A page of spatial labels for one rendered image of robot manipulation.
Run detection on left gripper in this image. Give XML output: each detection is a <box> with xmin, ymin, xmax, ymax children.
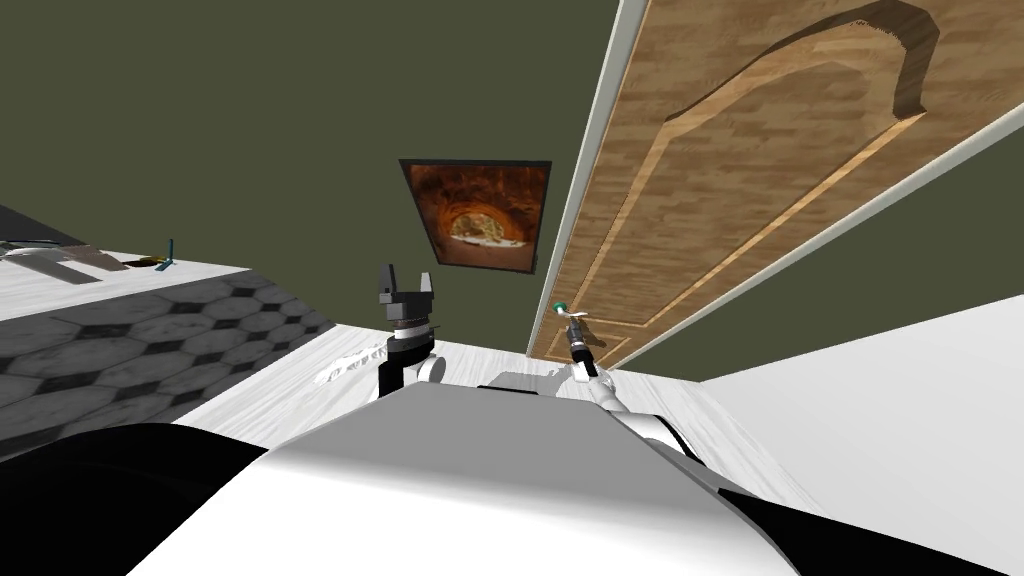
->
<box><xmin>379</xmin><ymin>263</ymin><xmax>437</xmax><ymax>328</ymax></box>

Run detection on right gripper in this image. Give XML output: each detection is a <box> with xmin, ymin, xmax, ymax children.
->
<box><xmin>565</xmin><ymin>321</ymin><xmax>601</xmax><ymax>380</ymax></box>

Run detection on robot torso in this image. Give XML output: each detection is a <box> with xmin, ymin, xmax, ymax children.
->
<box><xmin>126</xmin><ymin>371</ymin><xmax>803</xmax><ymax>576</ymax></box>

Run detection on brown wooden door leaf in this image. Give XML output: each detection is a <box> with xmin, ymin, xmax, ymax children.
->
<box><xmin>527</xmin><ymin>0</ymin><xmax>1024</xmax><ymax>371</ymax></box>

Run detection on orange cave picture black frame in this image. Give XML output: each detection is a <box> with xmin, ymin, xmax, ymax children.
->
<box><xmin>398</xmin><ymin>158</ymin><xmax>554</xmax><ymax>277</ymax></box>

